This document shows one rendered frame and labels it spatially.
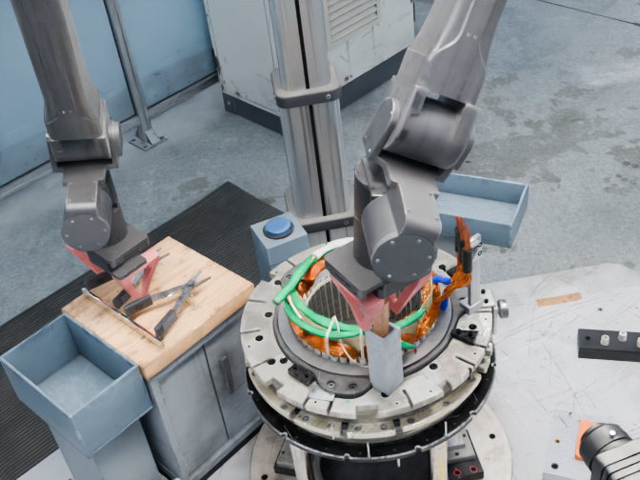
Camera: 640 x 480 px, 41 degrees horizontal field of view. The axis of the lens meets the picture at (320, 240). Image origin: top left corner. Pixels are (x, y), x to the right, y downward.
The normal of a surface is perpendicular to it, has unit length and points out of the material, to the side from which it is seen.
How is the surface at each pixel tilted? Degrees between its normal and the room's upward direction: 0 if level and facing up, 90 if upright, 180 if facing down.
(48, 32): 115
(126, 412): 90
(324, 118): 90
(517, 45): 0
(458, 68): 74
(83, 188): 9
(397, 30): 90
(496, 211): 0
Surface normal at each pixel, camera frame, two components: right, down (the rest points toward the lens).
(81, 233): 0.15, 0.63
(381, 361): -0.68, 0.51
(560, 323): -0.11, -0.77
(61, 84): 0.13, 0.88
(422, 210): 0.42, -0.66
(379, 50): 0.71, 0.37
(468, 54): 0.27, 0.33
